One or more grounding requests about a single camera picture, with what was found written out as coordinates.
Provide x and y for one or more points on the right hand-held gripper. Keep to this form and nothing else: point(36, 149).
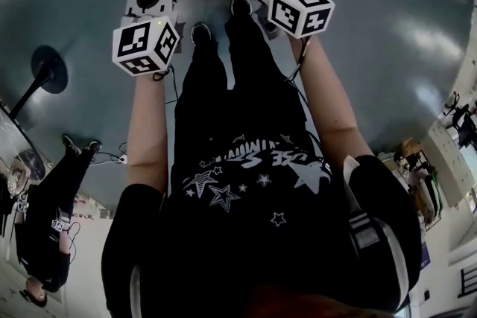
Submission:
point(290, 11)

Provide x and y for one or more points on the person's black star-print shirt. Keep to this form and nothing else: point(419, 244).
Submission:
point(242, 234)

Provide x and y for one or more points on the clear glass container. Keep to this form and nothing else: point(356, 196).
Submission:
point(16, 175)

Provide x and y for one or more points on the white power strip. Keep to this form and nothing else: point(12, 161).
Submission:
point(123, 159)

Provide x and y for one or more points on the person's left forearm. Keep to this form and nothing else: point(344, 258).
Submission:
point(147, 130)

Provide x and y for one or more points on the cluttered equipment rack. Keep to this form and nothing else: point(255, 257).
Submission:
point(421, 178)

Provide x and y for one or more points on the person's right forearm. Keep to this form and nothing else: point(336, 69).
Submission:
point(328, 104)

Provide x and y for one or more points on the white locker cabinet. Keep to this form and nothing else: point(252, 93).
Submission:
point(451, 160)

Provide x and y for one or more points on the person's left shoe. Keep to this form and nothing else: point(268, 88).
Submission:
point(201, 32)

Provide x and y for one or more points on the person's shoe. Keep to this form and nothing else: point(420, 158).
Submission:
point(201, 32)
point(241, 5)

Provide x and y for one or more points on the person's black trousers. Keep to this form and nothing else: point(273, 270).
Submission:
point(253, 59)

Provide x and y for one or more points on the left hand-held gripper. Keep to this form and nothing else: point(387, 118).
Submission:
point(128, 48)

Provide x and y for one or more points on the black swivel chair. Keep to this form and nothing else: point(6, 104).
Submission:
point(462, 123)

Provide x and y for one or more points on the person's right shoe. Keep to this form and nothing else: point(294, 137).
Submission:
point(241, 5)

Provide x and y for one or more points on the black marble pedestal table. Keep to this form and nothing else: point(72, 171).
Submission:
point(50, 69)

